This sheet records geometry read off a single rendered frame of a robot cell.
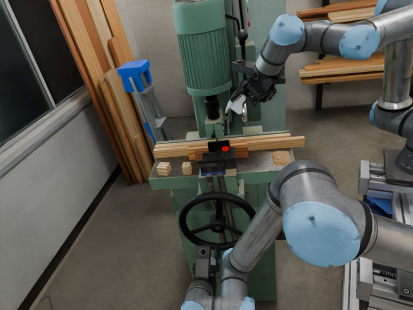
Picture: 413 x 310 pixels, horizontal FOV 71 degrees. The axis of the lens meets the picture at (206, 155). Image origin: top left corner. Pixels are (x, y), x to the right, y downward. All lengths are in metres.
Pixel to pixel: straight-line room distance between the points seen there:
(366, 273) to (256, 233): 0.40
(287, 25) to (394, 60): 0.54
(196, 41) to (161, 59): 2.66
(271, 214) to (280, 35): 0.44
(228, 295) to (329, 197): 0.42
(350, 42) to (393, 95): 0.55
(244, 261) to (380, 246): 0.36
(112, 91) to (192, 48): 1.46
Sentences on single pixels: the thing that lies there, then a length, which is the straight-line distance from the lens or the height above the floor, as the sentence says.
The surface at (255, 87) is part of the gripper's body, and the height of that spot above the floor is 1.26.
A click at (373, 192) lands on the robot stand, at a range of 1.40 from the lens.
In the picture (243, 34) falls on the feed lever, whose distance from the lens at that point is 0.96.
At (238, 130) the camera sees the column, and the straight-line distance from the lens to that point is 1.43.
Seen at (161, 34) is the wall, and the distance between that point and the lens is 3.59.
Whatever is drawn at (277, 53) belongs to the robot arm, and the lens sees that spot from 0.81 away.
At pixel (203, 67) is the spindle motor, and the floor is 1.30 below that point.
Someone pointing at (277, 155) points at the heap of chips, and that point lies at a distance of 1.20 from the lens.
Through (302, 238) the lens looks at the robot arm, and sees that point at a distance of 0.53.
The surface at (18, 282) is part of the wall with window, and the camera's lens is 2.15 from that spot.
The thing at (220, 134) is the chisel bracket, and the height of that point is 1.02.
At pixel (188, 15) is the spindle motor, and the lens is 1.01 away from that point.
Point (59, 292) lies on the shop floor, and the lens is 2.25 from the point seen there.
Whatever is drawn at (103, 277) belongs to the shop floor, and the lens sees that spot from 2.16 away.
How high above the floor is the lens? 1.58
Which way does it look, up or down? 32 degrees down
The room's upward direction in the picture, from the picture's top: 10 degrees counter-clockwise
